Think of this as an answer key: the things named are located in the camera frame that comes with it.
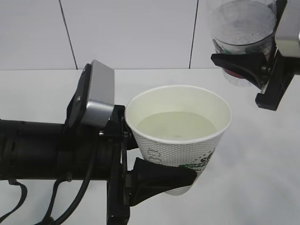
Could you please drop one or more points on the white paper cup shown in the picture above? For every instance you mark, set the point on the white paper cup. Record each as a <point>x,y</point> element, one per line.
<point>178,125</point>

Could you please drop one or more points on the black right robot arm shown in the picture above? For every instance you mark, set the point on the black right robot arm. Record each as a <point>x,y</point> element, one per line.
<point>297,66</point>

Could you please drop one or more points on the clear water bottle red label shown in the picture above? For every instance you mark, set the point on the clear water bottle red label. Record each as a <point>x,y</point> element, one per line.
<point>241,27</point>

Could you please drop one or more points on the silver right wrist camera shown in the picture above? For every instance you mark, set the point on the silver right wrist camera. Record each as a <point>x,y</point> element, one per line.
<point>287,36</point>

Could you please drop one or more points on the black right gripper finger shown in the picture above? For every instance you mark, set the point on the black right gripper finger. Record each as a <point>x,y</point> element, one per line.
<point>246,66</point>

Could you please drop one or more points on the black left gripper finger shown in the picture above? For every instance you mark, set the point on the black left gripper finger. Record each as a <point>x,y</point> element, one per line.
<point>148,179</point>
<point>131,141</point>

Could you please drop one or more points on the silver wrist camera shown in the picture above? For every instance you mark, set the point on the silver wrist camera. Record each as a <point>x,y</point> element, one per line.
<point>287,36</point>
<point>93,101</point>

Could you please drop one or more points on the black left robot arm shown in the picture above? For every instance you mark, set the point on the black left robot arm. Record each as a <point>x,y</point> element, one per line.
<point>41,151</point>

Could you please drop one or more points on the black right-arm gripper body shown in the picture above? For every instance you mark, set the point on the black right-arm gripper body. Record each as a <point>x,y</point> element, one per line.
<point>280,72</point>

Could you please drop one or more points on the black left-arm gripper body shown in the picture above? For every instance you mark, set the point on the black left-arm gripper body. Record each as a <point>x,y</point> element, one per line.
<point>114,138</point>

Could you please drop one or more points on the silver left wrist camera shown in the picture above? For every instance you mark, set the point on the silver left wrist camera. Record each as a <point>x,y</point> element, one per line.
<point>93,101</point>

